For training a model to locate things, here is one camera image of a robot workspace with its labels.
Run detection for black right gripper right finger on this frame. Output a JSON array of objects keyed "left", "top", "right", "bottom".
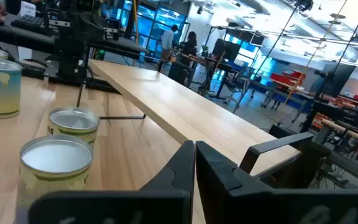
[{"left": 196, "top": 141, "right": 358, "bottom": 224}]

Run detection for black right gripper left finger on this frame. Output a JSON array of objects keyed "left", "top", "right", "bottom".
[{"left": 28, "top": 140, "right": 195, "bottom": 224}]

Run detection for peaches can cream label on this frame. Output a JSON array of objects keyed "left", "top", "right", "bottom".
[{"left": 16, "top": 134, "right": 94, "bottom": 208}]

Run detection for short green-label tin can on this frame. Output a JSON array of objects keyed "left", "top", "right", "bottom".
[{"left": 47, "top": 106, "right": 101, "bottom": 147}]

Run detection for light wooden shelf board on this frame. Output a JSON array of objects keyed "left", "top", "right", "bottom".
[{"left": 88, "top": 58, "right": 301, "bottom": 177}]

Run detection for black stand pole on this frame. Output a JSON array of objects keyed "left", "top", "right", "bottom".
[
  {"left": 232, "top": 5, "right": 298, "bottom": 114},
  {"left": 300, "top": 0, "right": 358, "bottom": 133}
]

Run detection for light wooden rod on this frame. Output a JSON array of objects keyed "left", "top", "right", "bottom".
[{"left": 321, "top": 118, "right": 358, "bottom": 149}]

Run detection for black office chair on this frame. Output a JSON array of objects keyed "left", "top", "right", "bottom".
[{"left": 223, "top": 70, "right": 249, "bottom": 105}]

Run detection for red storage crates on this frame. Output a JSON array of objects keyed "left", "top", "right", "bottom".
[{"left": 270, "top": 70, "right": 306, "bottom": 91}]

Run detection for black office desk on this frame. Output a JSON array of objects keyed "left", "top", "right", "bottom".
[{"left": 178, "top": 53, "right": 234, "bottom": 101}]

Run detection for brown cork board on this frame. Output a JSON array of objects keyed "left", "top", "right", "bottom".
[{"left": 340, "top": 77, "right": 358, "bottom": 98}]

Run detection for dark grey desk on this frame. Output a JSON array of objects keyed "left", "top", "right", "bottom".
[{"left": 0, "top": 24, "right": 150, "bottom": 60}]

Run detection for black computer monitor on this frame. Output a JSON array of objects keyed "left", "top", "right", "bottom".
[{"left": 211, "top": 38, "right": 242, "bottom": 63}]

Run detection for person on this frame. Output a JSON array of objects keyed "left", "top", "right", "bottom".
[
  {"left": 180, "top": 30, "right": 198, "bottom": 67},
  {"left": 157, "top": 24, "right": 179, "bottom": 73}
]

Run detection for black computer keyboard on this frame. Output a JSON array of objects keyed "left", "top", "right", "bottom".
[{"left": 10, "top": 14, "right": 59, "bottom": 34}]

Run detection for black metal shelf bracket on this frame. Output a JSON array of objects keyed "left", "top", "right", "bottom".
[{"left": 239, "top": 131, "right": 314, "bottom": 175}]

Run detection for black metal rack frame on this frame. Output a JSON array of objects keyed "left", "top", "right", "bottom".
[{"left": 75, "top": 46, "right": 147, "bottom": 121}]

